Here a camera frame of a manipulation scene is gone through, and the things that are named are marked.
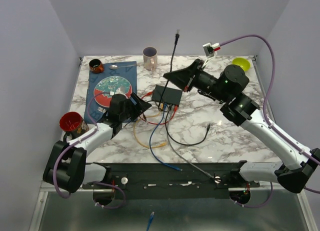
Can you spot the blue placemat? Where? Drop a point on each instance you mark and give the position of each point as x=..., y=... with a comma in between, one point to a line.
x=92, y=110

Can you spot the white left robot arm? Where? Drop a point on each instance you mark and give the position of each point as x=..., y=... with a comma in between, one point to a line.
x=67, y=168

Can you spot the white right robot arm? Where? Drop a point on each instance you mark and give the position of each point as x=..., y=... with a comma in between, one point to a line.
x=297, y=161

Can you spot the red and teal plate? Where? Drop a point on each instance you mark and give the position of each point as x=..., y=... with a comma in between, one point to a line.
x=108, y=84

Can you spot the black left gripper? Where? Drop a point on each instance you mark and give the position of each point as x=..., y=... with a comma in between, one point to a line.
x=141, y=106

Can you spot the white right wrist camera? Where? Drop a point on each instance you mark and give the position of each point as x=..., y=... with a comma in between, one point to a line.
x=210, y=49

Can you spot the black network switch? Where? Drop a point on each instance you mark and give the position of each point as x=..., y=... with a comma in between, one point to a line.
x=171, y=96

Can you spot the red black patterned mug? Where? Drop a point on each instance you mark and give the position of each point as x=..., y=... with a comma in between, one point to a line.
x=73, y=125

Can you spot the small brown orange cup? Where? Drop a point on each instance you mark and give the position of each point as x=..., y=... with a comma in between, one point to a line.
x=96, y=66

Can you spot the lime green bowl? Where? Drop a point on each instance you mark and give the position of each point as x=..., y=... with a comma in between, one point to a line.
x=242, y=62

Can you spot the pink ceramic mug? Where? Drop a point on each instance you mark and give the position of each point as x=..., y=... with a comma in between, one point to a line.
x=150, y=58

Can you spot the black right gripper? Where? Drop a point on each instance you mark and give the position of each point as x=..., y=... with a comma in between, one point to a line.
x=185, y=77

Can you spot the metal spoon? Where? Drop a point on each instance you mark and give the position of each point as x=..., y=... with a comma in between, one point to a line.
x=116, y=67

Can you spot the black mounting base bar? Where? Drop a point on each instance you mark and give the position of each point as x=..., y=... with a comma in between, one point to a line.
x=157, y=181

